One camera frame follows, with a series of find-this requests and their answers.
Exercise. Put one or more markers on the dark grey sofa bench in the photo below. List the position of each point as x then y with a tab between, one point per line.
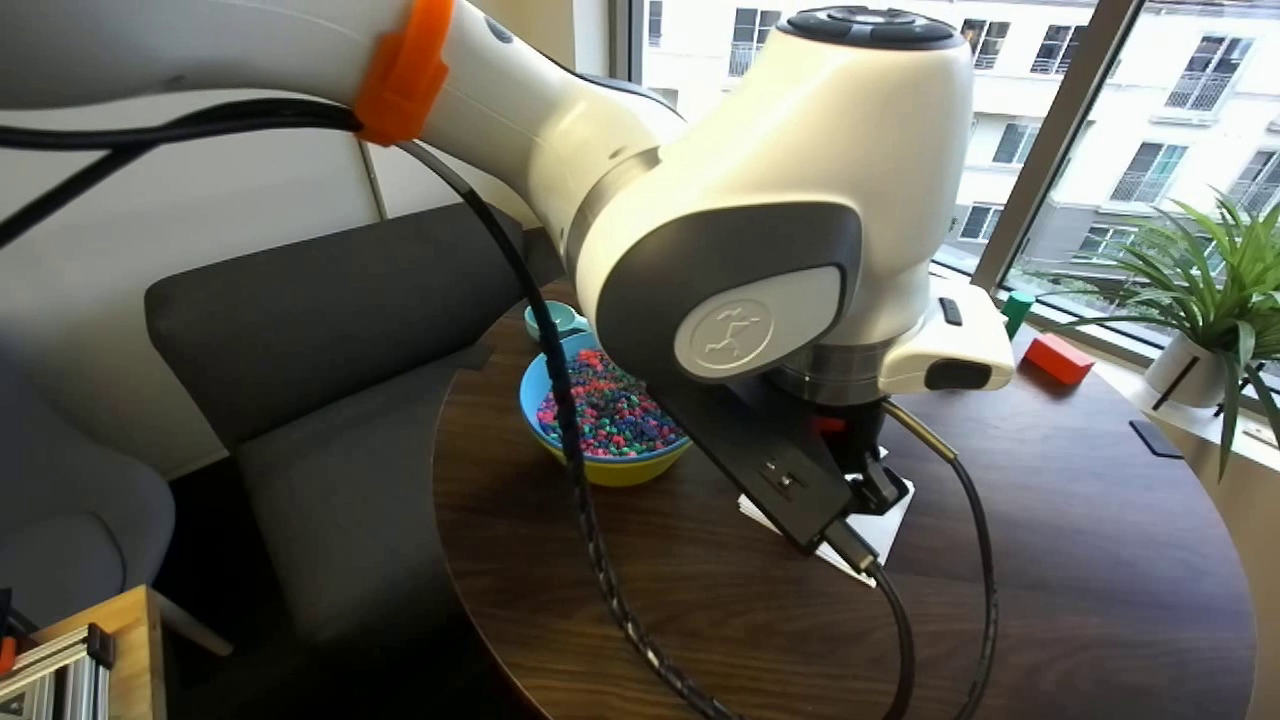
333	332

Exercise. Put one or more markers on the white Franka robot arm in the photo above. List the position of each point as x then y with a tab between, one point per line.
745	160

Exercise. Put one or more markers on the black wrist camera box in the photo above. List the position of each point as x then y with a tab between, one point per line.
762	462

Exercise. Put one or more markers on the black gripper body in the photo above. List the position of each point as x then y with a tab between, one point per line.
855	437

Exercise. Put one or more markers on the grey window frame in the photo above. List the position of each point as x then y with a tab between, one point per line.
1053	146

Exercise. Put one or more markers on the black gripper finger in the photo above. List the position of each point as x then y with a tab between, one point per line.
885	484

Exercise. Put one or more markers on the blue-grey chair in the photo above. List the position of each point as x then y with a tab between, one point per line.
66	522

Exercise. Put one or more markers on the colourful beads pile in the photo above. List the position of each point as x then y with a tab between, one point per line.
624	420

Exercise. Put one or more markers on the red wooden block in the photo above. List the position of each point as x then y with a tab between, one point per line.
1056	360

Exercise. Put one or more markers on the white paper napkin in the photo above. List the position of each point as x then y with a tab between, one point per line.
889	530

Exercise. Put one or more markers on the green wooden block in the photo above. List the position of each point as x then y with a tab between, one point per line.
1016	313

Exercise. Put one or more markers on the green potted plant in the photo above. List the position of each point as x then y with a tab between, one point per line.
1185	374

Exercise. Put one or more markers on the blue bowl yellow outside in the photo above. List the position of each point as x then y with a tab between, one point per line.
624	470

